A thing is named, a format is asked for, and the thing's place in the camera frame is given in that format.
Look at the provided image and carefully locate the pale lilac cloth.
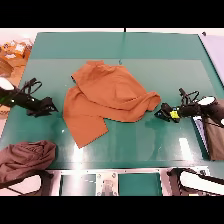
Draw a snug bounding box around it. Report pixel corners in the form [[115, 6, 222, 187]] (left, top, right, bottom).
[[199, 32, 224, 86]]

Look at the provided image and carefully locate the brown cardboard box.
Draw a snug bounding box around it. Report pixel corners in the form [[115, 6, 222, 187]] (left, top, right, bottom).
[[0, 38, 35, 80]]

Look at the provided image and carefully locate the orange shirt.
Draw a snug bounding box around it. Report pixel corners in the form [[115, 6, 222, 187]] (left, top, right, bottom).
[[62, 60, 162, 149]]

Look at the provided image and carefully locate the dark grey-brown garment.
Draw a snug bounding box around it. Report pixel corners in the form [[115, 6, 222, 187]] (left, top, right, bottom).
[[199, 99, 224, 162]]

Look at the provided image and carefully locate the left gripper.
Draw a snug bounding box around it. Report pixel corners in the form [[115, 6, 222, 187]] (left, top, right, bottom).
[[26, 96, 60, 118]]

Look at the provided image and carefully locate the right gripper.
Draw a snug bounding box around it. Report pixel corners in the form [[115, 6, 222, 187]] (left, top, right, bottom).
[[153, 102, 183, 124]]

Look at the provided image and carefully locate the silver frame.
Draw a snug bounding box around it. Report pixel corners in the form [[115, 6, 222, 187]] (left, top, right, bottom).
[[46, 167, 214, 197]]

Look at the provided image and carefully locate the brown garment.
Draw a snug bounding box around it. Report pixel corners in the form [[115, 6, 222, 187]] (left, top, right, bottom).
[[0, 139, 57, 188]]

